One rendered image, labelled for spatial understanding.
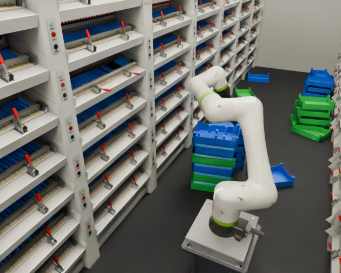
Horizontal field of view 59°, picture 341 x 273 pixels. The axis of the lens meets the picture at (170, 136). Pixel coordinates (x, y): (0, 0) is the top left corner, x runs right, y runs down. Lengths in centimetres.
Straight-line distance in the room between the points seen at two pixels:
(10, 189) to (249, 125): 103
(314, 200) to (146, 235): 122
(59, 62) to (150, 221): 121
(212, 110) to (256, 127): 22
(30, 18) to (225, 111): 86
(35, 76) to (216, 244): 103
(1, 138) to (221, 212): 93
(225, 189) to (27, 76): 90
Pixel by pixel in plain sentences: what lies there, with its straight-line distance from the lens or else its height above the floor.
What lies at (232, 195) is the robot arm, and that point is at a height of 59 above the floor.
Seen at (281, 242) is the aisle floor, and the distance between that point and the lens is 205.
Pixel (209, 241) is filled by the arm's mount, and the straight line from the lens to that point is 149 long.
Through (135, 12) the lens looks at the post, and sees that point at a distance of 177.
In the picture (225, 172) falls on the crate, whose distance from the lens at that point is 217.
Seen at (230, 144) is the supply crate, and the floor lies 43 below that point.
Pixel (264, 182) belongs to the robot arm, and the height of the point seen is 62.
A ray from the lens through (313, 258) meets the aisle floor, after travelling 204.
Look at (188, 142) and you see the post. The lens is 274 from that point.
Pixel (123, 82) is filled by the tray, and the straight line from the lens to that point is 162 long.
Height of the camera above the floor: 146
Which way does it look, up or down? 29 degrees down
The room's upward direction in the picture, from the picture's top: straight up
